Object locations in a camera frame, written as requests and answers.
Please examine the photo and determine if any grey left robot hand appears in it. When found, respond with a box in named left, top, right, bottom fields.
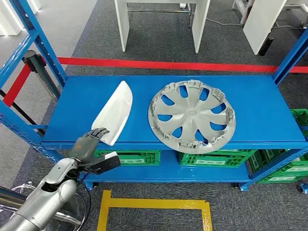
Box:
left=69, top=127, right=110, bottom=164

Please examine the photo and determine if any white plastic car body part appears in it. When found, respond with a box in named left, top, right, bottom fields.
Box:
left=91, top=80, right=134, bottom=147

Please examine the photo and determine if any black pole stand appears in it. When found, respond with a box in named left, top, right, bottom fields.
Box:
left=0, top=90, right=46, bottom=135

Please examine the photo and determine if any dark-headed barrier stanchion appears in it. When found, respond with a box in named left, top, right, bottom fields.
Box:
left=22, top=50, right=61, bottom=102

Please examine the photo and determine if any yellow floor tape square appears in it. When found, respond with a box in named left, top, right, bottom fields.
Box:
left=97, top=190, right=213, bottom=231

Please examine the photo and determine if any silver wheel hubcap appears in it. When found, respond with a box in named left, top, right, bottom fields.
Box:
left=148, top=79, right=236, bottom=154

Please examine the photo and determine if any white table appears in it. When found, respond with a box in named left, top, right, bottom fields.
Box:
left=114, top=0, right=211, bottom=54
left=232, top=0, right=308, bottom=55

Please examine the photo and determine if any open green plastic crate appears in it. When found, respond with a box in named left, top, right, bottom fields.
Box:
left=248, top=109, right=308, bottom=175

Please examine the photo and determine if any black floor box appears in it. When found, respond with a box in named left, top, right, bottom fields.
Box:
left=260, top=38, right=274, bottom=57

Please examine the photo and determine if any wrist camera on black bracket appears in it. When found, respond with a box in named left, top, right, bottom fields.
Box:
left=79, top=151, right=122, bottom=175

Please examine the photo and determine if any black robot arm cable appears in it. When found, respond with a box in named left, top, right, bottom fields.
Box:
left=76, top=173, right=92, bottom=231

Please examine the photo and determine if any white floor cable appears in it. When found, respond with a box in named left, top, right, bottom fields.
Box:
left=205, top=17, right=243, bottom=27

